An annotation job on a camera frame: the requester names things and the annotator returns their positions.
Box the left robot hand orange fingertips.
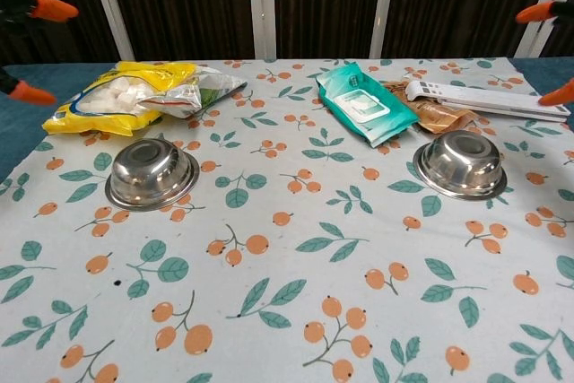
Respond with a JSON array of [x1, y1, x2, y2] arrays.
[[0, 0, 80, 108]]

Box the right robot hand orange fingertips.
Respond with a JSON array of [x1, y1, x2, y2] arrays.
[[515, 0, 574, 109]]

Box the stainless steel bowl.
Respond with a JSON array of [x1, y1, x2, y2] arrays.
[[104, 138, 201, 212], [413, 129, 509, 199]]

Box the white bag sealer bar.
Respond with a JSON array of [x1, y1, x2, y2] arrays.
[[404, 79, 572, 123]]

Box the yellow marshmallow bag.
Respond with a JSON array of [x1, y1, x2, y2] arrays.
[[42, 61, 199, 137]]

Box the brown glossy sachet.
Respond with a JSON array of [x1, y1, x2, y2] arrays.
[[412, 101, 479, 135]]

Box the dark brown curtain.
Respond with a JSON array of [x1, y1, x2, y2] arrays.
[[0, 0, 574, 66]]

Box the brown patterned sachet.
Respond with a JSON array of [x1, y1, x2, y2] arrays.
[[383, 81, 412, 104]]

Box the open silver foil snack bag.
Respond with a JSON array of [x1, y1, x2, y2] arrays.
[[136, 65, 248, 120]]

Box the teal wet wipes pack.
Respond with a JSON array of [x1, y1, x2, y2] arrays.
[[315, 64, 421, 149]]

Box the fruit and leaf print tablecloth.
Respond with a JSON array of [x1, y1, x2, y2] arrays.
[[0, 57, 574, 383]]

